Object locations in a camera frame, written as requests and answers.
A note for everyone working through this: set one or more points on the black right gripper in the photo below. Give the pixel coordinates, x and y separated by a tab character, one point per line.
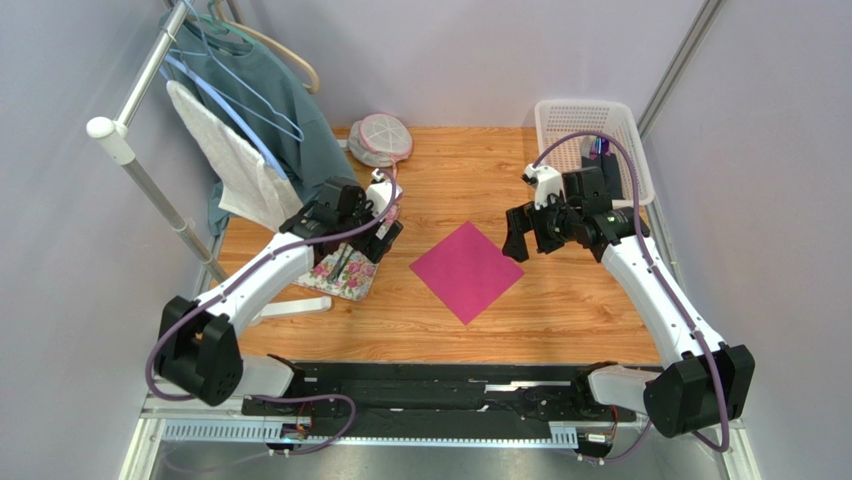
533	227

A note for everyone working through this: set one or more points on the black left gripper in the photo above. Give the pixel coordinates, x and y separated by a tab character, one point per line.
363	245

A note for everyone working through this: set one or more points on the iridescent fork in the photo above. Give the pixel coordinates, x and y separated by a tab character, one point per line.
336	271

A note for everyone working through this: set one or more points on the magenta paper napkin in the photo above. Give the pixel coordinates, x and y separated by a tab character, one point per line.
466	272

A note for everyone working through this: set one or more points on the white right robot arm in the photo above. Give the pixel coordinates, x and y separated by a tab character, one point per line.
705	380

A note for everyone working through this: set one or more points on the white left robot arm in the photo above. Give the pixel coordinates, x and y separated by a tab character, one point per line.
197	354

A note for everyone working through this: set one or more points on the dark rolled napkin bundle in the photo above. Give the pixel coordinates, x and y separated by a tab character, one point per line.
596	152

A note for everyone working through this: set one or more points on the floral cloth mat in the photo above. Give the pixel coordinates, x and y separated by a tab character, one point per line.
354	282

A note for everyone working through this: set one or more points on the white mesh laundry pouch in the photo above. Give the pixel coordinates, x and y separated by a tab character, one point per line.
380	140

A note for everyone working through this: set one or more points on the white towel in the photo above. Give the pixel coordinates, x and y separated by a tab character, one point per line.
251	188

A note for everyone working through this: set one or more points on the white plastic basket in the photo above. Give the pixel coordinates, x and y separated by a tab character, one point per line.
555	119

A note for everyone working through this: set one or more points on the wooden clothes hanger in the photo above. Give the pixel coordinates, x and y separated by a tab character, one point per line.
229	13

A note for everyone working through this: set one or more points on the teal t-shirt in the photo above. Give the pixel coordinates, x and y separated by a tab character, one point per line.
259	128

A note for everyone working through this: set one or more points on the blue clothes hanger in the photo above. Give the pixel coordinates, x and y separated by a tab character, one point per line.
176	58

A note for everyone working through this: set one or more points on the metal clothes rack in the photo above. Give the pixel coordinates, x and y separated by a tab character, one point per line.
111	134

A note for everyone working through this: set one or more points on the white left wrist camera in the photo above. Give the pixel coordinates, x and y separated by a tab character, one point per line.
382	192

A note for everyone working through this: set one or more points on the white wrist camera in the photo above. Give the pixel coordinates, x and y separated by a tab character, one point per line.
547	182
382	192

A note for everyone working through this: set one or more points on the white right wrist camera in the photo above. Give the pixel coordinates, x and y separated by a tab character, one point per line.
547	182

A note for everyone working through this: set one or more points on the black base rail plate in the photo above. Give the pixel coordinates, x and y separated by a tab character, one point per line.
440	401

